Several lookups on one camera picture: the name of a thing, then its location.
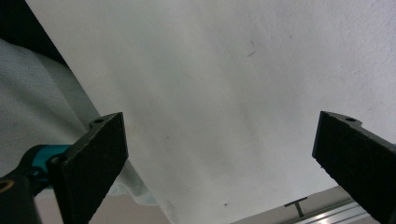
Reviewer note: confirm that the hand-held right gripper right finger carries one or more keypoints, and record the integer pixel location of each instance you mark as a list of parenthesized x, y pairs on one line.
[(358, 158)]

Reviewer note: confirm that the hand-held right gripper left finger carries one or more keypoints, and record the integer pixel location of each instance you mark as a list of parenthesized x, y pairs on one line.
[(90, 168)]

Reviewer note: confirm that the pale grey cloth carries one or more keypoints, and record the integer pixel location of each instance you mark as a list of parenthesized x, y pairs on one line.
[(34, 102)]

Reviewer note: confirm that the aluminium rail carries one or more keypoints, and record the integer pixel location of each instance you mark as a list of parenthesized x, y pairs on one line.
[(336, 215)]

